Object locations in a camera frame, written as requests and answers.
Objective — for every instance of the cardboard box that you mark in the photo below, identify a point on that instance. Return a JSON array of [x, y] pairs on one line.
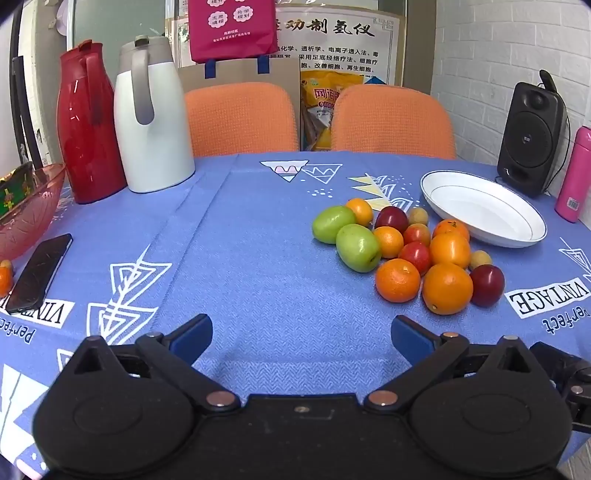
[[281, 74]]

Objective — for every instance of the orange chair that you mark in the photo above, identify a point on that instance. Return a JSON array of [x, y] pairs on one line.
[[240, 120], [392, 120]]

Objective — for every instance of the magenta tote bag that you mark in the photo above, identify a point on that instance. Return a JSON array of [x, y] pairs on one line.
[[231, 32]]

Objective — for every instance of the green patterned box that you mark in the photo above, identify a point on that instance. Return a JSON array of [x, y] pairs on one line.
[[14, 189]]

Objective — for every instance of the pink bottle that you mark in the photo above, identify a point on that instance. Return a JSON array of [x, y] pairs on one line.
[[575, 180]]

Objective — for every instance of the yellow plastic bag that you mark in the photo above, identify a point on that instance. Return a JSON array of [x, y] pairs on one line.
[[318, 106]]

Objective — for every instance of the black pole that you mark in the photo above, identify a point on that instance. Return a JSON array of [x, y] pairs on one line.
[[25, 110]]

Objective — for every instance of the white thermos jug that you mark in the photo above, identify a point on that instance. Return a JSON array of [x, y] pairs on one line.
[[157, 138]]

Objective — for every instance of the red thermos jug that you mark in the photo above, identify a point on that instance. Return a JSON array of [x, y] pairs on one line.
[[87, 138]]

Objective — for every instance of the white plate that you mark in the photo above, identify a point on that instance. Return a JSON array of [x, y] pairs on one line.
[[480, 207]]

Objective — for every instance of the green apple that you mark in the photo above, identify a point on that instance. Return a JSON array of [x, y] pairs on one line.
[[333, 224], [358, 248]]

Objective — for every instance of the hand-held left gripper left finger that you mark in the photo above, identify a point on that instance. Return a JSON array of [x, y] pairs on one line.
[[194, 339]]

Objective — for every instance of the wall poster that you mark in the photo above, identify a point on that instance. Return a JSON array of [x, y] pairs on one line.
[[341, 41]]

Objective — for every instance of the dark red plum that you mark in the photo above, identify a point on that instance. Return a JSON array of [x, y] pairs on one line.
[[391, 218], [487, 285]]

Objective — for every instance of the blue printed tablecloth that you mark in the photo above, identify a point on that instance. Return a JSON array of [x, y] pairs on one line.
[[258, 277]]

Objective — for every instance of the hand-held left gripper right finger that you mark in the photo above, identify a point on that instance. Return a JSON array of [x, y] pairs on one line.
[[411, 339]]

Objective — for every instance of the small yellow plum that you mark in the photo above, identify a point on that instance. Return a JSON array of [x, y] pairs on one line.
[[5, 265], [419, 215], [480, 259]]

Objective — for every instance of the black smartphone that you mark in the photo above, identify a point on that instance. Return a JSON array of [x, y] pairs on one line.
[[39, 272]]

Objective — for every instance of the orange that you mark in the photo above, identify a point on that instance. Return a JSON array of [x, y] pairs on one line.
[[360, 210], [450, 250], [451, 227], [4, 282], [447, 288], [388, 242], [398, 280]]

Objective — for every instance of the black speaker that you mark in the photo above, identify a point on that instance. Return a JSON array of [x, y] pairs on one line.
[[531, 138]]

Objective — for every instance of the pink glass bowl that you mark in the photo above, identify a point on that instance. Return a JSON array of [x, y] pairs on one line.
[[27, 221]]

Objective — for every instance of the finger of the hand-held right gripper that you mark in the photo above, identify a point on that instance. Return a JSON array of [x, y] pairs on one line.
[[558, 364]]

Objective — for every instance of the small red plum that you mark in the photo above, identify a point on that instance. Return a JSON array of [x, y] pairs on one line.
[[418, 233], [415, 256]]

